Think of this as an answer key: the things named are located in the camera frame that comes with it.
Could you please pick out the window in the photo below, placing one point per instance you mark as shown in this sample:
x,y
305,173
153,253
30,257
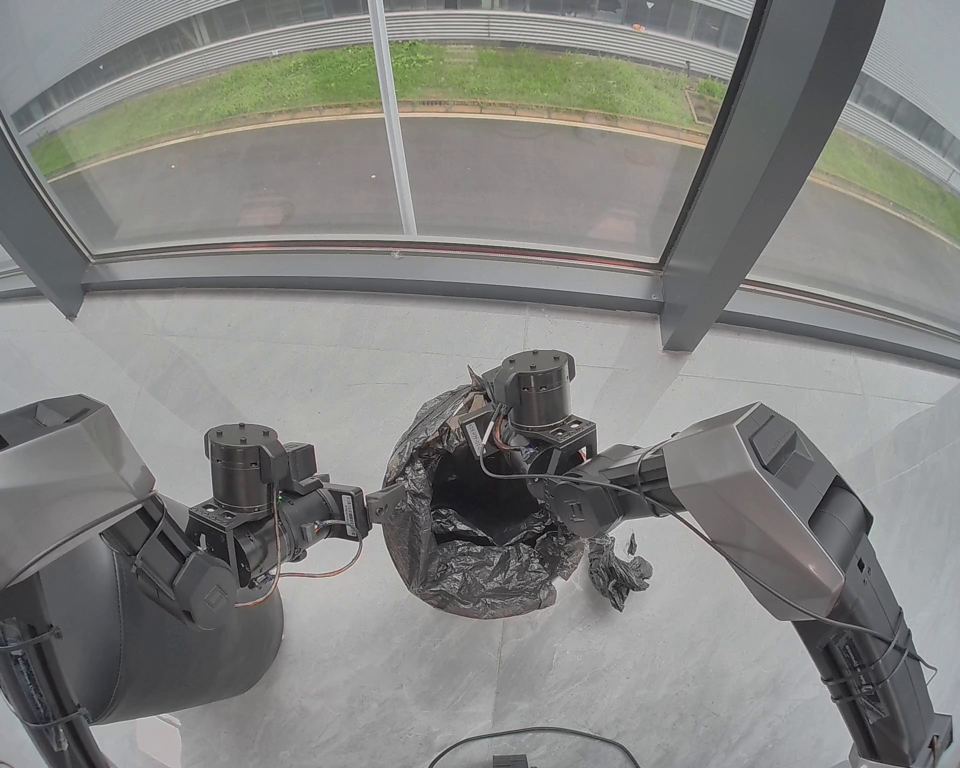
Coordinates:
x,y
720,187

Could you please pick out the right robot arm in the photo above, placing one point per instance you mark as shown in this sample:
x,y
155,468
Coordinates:
x,y
750,487

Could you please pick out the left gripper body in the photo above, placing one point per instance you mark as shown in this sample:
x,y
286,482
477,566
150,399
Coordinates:
x,y
330,517

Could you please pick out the dark grey round chair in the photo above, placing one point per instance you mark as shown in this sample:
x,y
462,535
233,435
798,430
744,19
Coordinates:
x,y
225,645

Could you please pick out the crumpled black plastic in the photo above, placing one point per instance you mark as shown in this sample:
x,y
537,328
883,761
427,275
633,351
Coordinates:
x,y
622,581

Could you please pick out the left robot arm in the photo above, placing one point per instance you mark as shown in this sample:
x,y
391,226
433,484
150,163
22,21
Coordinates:
x,y
67,472

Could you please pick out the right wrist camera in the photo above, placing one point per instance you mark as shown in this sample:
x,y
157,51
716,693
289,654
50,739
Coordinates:
x,y
501,386

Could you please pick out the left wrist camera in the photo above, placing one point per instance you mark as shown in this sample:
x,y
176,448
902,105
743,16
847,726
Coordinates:
x,y
296,469

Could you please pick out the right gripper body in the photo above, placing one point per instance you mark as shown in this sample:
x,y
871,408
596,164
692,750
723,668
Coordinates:
x,y
502,439

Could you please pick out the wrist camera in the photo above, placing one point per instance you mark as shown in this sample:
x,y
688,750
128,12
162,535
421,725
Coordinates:
x,y
501,386
296,469

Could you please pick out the black plastic bag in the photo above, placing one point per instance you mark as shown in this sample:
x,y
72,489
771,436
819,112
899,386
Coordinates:
x,y
480,577

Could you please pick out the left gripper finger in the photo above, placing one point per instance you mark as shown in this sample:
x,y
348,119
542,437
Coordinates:
x,y
386,502

